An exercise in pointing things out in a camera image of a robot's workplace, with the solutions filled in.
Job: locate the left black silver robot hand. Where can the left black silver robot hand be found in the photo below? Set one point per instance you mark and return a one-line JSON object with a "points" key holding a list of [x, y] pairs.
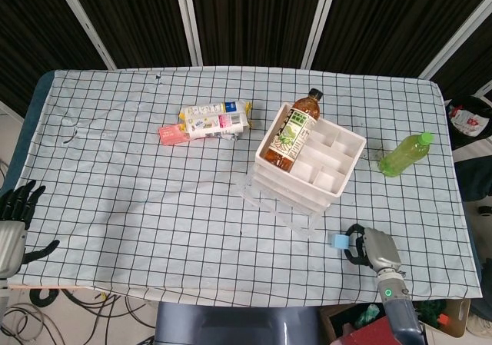
{"points": [[11, 245]]}

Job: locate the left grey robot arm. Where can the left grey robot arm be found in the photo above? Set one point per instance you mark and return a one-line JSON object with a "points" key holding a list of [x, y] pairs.
{"points": [[3, 287]]}

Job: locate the light blue foam block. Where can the light blue foam block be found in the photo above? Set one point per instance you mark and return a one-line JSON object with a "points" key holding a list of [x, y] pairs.
{"points": [[340, 242]]}

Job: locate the white pack with pink label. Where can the white pack with pink label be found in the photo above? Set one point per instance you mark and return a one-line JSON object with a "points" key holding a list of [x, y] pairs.
{"points": [[215, 124]]}

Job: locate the pink snack packet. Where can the pink snack packet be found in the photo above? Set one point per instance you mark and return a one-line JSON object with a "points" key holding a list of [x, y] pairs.
{"points": [[171, 133]]}

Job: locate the dark blue seat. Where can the dark blue seat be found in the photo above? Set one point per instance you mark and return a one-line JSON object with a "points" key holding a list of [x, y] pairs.
{"points": [[474, 176]]}

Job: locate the white partition post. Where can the white partition post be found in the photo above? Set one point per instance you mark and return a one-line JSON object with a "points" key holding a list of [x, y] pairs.
{"points": [[457, 37], [188, 18], [86, 24], [319, 18]]}

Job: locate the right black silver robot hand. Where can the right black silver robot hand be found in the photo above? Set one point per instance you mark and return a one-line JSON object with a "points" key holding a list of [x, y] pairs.
{"points": [[380, 249]]}

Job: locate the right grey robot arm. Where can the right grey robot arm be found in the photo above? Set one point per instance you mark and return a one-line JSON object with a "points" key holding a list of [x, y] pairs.
{"points": [[399, 314]]}

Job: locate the green crumpled bag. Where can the green crumpled bag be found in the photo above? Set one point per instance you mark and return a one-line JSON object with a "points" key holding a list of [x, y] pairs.
{"points": [[367, 316]]}

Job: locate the white pack with blue label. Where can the white pack with blue label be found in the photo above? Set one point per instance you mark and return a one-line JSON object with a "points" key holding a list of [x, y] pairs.
{"points": [[203, 110]]}

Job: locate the checked white tablecloth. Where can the checked white tablecloth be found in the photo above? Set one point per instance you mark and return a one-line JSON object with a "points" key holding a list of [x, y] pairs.
{"points": [[153, 206]]}

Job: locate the grey-blue robot torso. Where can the grey-blue robot torso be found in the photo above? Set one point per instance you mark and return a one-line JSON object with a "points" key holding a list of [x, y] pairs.
{"points": [[230, 322]]}

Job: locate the brown tea bottle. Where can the brown tea bottle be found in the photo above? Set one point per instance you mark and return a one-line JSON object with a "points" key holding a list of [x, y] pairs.
{"points": [[290, 133]]}

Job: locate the red white wrapper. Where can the red white wrapper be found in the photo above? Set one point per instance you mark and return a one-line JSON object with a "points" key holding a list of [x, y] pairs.
{"points": [[465, 120]]}

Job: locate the white silver packet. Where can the white silver packet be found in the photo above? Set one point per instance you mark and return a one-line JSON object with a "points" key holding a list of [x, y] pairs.
{"points": [[230, 136]]}

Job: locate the black slatted partition panel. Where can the black slatted partition panel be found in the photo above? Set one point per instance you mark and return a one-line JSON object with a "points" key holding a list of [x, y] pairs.
{"points": [[134, 18], [396, 22], [257, 18], [469, 68], [30, 34]]}

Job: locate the green plastic bottle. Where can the green plastic bottle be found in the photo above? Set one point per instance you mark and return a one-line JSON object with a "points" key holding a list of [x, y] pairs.
{"points": [[403, 154]]}

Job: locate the cardboard box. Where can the cardboard box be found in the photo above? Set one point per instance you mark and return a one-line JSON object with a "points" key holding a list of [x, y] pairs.
{"points": [[459, 318]]}

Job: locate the black waste bin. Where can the black waste bin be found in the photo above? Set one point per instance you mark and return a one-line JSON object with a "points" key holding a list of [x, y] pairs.
{"points": [[469, 141]]}

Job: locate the white divided plastic tray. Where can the white divided plastic tray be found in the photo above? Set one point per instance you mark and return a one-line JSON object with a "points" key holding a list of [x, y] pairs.
{"points": [[334, 149]]}

